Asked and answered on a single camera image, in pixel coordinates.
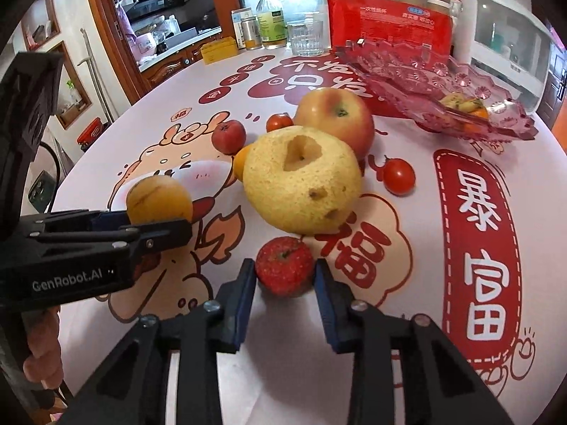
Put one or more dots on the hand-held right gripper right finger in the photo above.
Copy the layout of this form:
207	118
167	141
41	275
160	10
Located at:
325	307

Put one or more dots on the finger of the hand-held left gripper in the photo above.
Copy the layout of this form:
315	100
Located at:
166	234
113	220

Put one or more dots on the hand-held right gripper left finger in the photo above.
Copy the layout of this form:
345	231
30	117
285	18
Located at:
246	303

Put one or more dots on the yellow-brown round fruit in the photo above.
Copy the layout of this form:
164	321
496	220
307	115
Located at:
159	199

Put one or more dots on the large red hawthorn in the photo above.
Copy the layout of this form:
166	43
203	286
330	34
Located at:
283	270

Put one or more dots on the small orange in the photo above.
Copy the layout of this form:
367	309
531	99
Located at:
241	164

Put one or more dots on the large yellow pear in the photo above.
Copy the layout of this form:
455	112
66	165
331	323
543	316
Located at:
301	195

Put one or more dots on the red tomato with stem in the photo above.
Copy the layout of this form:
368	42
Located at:
398	178

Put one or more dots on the red and yellow apple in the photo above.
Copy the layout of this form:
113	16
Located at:
343	124

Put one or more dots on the pink glass fruit plate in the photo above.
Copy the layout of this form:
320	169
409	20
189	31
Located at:
398	79

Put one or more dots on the person's left hand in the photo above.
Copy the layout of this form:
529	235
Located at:
42	345

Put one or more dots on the red plastic basket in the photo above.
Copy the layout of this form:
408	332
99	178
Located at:
88	132

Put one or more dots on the small red hawthorn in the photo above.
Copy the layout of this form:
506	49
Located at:
228	138

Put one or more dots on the brown wooden cabinet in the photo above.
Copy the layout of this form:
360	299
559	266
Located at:
133	73

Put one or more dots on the small tomato with green calyx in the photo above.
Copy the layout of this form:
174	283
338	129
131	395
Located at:
279	122

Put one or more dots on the yellow box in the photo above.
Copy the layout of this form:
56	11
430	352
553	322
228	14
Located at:
219	51

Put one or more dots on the small metal-lidded jar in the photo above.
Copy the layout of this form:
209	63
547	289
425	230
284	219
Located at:
251	33

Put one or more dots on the bottle with green label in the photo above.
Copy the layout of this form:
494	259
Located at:
271	22

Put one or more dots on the clear drinking glass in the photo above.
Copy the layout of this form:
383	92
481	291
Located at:
305	39

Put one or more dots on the orange tangerine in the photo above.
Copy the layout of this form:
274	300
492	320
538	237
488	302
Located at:
477	118

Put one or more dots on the red paper cup package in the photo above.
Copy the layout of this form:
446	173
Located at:
385	22

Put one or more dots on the white countertop cabinet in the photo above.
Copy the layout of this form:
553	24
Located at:
505	44

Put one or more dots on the brown wooden door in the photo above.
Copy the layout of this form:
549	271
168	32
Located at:
559	79

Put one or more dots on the wooden framed wall niche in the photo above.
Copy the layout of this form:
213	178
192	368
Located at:
71	88
42	22

